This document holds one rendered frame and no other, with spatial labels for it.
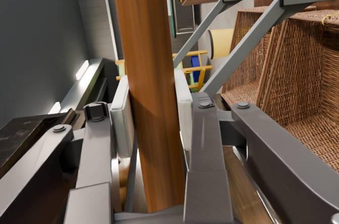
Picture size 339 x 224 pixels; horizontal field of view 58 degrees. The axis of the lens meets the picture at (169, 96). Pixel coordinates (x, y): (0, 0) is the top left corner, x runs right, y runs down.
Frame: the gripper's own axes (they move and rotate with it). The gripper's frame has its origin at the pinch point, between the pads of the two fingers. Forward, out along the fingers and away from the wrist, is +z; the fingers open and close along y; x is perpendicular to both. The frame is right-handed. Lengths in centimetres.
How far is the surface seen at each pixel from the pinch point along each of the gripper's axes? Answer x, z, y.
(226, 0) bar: 2, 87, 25
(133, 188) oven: -63, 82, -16
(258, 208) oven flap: -52, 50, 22
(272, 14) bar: 0.7, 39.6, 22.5
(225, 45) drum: -59, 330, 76
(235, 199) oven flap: -54, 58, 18
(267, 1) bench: -4, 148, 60
